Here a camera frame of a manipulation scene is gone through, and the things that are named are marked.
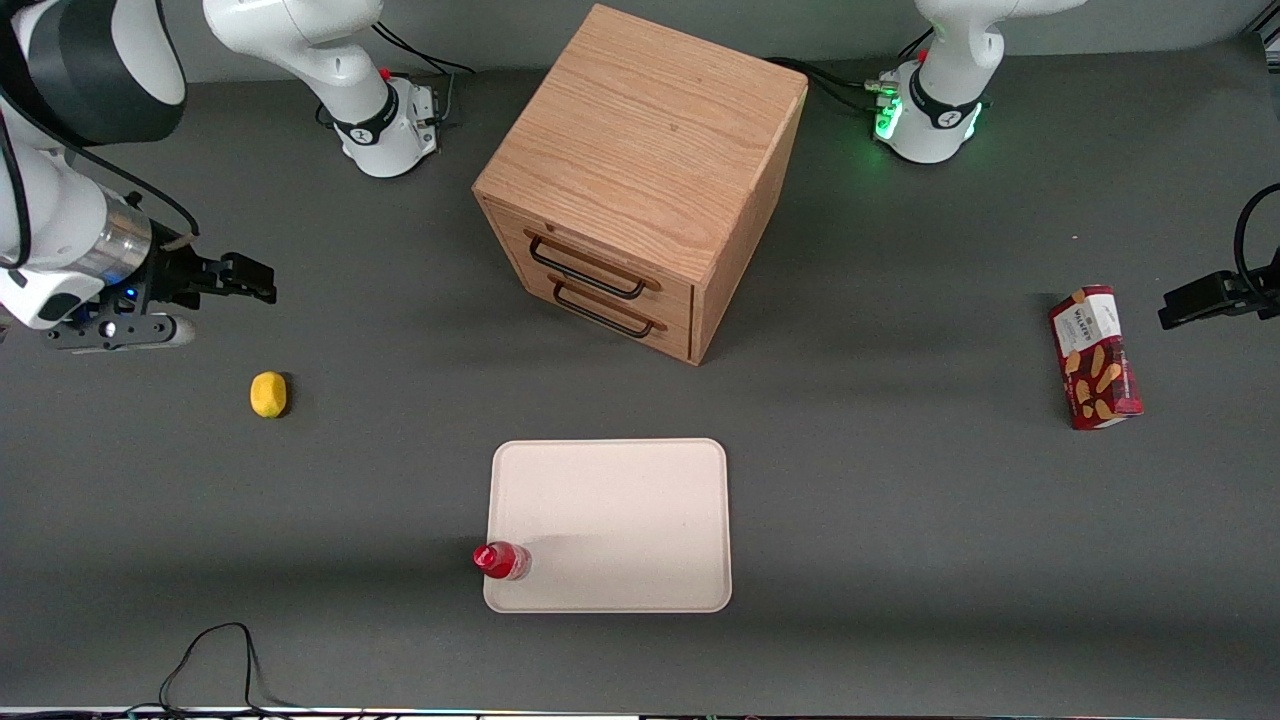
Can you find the red shortbread biscuit box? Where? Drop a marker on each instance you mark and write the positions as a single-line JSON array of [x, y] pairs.
[[1095, 360]]

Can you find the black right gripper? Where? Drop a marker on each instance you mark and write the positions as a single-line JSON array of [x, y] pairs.
[[172, 274]]

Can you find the yellow lemon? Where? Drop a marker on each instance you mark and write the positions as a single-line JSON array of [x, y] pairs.
[[268, 394]]

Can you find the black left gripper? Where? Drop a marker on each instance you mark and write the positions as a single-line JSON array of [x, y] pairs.
[[1212, 296]]

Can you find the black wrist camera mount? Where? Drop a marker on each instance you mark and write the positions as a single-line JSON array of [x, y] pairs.
[[115, 331]]

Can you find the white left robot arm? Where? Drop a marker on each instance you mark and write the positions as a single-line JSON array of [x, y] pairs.
[[940, 100]]

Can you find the beige plastic tray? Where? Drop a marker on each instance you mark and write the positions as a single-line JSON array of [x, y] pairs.
[[620, 520]]

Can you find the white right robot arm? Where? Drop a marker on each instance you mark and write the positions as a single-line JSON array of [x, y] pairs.
[[300, 40]]

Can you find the wooden drawer cabinet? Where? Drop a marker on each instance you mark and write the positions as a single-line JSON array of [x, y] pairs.
[[650, 130]]

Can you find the red coke bottle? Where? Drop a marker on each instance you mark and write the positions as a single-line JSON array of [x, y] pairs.
[[500, 561]]

